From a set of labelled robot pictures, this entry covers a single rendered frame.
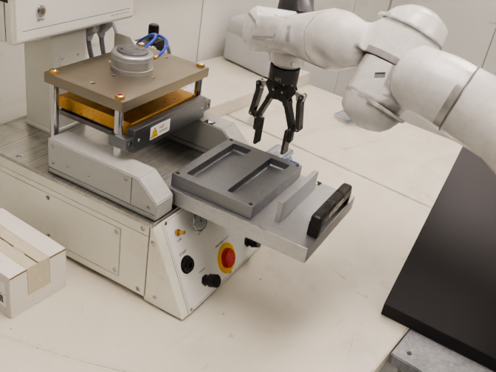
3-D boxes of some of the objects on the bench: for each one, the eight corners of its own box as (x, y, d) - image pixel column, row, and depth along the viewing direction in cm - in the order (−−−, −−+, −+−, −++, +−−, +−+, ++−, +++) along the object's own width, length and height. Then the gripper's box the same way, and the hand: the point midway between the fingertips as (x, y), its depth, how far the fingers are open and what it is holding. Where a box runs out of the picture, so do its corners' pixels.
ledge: (80, 105, 182) (80, 91, 179) (246, 59, 243) (248, 49, 241) (150, 142, 168) (151, 128, 165) (308, 83, 229) (311, 72, 227)
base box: (-24, 212, 128) (-31, 140, 120) (96, 153, 158) (97, 92, 149) (181, 322, 109) (191, 246, 100) (274, 232, 138) (288, 167, 130)
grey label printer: (221, 58, 225) (226, 13, 217) (256, 52, 239) (263, 9, 230) (269, 81, 212) (277, 34, 204) (303, 72, 226) (312, 28, 217)
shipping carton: (-54, 270, 111) (-59, 230, 107) (8, 243, 121) (6, 205, 116) (6, 322, 103) (4, 280, 98) (68, 288, 112) (68, 249, 108)
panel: (188, 314, 110) (160, 222, 105) (264, 241, 134) (244, 163, 128) (197, 315, 109) (169, 222, 104) (271, 241, 133) (252, 162, 127)
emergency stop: (221, 271, 120) (216, 253, 119) (231, 261, 123) (226, 244, 122) (227, 271, 119) (223, 253, 118) (238, 262, 122) (232, 244, 121)
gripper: (242, 55, 149) (230, 139, 160) (316, 80, 141) (297, 165, 153) (257, 49, 155) (244, 130, 166) (329, 73, 147) (310, 156, 159)
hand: (271, 138), depth 158 cm, fingers open, 8 cm apart
